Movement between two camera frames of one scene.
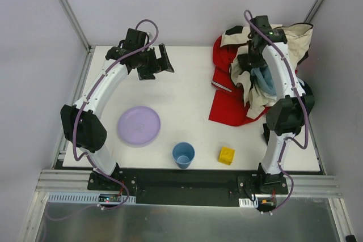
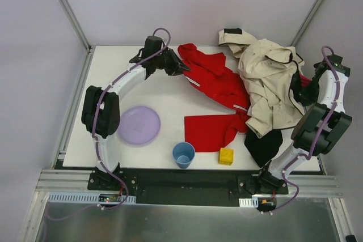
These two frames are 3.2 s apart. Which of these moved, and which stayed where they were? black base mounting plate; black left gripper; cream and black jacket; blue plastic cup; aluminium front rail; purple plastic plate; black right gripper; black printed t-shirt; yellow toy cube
Moved: black left gripper; cream and black jacket; black printed t-shirt; black right gripper
Stayed: yellow toy cube; black base mounting plate; purple plastic plate; blue plastic cup; aluminium front rail
